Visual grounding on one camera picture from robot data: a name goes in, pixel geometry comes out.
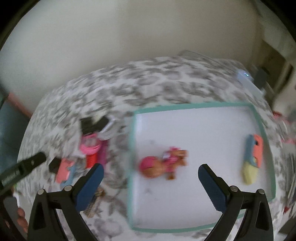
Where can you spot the black binder clip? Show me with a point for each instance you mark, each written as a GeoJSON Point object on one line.
{"type": "Point", "coordinates": [88, 126]}

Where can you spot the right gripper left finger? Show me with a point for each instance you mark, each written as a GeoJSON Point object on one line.
{"type": "Point", "coordinates": [45, 224]}

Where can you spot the teal-rimmed white tray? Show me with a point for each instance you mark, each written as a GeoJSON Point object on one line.
{"type": "Point", "coordinates": [213, 133]}

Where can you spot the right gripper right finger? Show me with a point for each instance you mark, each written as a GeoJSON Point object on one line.
{"type": "Point", "coordinates": [230, 200]}

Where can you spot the coral blue plastic toy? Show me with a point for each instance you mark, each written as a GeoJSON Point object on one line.
{"type": "Point", "coordinates": [64, 171]}

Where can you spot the pink helmet puppy figure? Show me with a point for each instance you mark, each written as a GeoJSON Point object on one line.
{"type": "Point", "coordinates": [154, 167]}

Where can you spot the small black rectangular block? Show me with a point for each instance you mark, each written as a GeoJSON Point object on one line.
{"type": "Point", "coordinates": [54, 165]}

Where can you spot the grey floral tablecloth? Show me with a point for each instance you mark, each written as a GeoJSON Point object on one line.
{"type": "Point", "coordinates": [121, 89]}

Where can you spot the white translucent box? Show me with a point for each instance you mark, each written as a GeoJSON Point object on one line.
{"type": "Point", "coordinates": [247, 81]}

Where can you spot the pink and red toy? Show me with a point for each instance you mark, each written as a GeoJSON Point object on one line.
{"type": "Point", "coordinates": [94, 149]}

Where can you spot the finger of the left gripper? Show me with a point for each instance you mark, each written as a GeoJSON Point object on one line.
{"type": "Point", "coordinates": [20, 170]}

